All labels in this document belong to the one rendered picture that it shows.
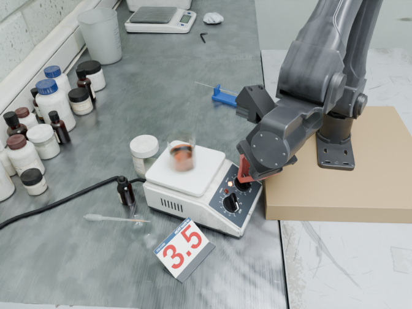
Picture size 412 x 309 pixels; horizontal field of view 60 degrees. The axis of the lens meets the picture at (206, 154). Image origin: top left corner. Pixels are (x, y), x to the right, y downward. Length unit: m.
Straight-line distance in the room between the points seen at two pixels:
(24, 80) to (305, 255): 0.81
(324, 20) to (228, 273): 0.41
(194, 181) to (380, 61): 0.83
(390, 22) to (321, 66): 1.78
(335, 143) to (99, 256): 0.52
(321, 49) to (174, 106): 0.57
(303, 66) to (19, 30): 0.85
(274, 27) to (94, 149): 1.47
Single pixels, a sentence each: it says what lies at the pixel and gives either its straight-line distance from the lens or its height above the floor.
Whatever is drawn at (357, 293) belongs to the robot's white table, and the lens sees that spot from 0.64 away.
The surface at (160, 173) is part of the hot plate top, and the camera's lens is 0.66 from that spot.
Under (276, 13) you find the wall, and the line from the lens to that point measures 2.11.
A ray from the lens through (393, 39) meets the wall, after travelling 2.33.
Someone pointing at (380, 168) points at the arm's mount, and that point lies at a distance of 0.78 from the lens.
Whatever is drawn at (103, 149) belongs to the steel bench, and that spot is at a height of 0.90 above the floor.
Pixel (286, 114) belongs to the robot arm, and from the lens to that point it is 0.49.
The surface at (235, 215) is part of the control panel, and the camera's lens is 0.65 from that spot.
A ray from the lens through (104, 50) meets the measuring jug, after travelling 1.25.
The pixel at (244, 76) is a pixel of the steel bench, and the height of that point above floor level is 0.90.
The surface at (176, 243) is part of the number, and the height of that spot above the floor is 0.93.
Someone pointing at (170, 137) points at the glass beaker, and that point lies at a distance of 0.64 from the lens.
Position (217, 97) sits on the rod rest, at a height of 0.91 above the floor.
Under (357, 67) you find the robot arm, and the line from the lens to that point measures 0.69.
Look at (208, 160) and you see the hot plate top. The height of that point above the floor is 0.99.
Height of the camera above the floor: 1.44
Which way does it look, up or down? 41 degrees down
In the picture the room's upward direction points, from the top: 3 degrees counter-clockwise
